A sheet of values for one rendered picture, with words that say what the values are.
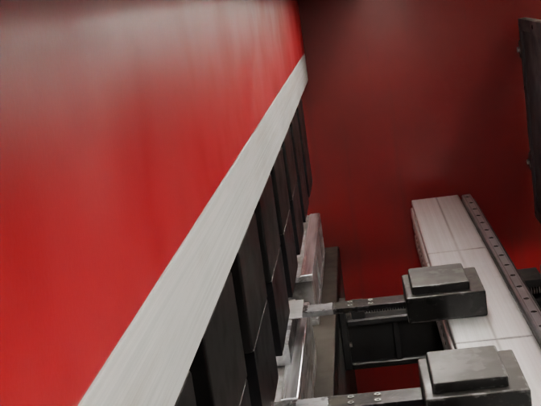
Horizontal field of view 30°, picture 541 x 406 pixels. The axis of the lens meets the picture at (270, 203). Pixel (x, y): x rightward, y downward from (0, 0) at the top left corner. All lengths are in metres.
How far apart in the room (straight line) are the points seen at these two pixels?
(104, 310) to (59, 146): 0.07
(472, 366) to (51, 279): 0.83
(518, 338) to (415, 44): 1.07
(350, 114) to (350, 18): 0.21
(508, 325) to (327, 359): 0.37
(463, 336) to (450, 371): 0.25
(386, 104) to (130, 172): 1.83
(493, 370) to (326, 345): 0.64
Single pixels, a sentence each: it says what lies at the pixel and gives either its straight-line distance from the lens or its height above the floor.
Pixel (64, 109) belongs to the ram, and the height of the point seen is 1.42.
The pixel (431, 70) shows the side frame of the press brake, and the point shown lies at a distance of 2.29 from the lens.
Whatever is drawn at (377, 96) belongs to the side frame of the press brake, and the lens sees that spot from 2.28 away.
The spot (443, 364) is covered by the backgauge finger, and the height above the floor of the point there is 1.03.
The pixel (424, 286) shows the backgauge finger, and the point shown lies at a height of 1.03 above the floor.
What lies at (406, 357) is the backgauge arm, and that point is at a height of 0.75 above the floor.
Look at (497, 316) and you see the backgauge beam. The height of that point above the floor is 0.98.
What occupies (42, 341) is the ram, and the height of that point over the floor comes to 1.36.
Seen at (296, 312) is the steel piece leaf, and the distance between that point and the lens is 1.49.
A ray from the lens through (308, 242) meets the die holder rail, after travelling 2.02.
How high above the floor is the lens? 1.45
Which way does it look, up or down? 11 degrees down
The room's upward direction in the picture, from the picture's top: 8 degrees counter-clockwise
